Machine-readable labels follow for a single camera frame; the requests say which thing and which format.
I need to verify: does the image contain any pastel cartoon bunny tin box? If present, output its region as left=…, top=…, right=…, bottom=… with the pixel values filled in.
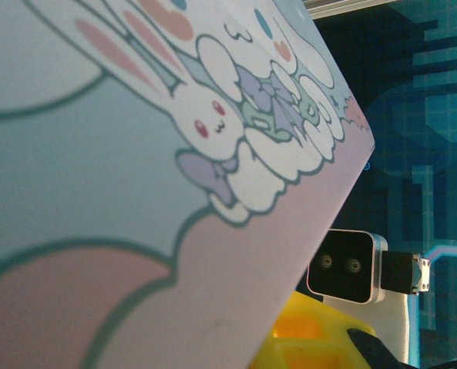
left=0, top=0, right=376, bottom=369

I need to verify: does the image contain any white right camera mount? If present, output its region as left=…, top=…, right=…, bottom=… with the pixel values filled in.
left=328, top=294, right=411, bottom=365

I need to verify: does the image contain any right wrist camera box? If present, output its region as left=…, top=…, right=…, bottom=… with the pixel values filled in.
left=306, top=228, right=389, bottom=306

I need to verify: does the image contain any aluminium right side rail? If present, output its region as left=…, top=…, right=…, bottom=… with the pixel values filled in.
left=302, top=0, right=394, bottom=20

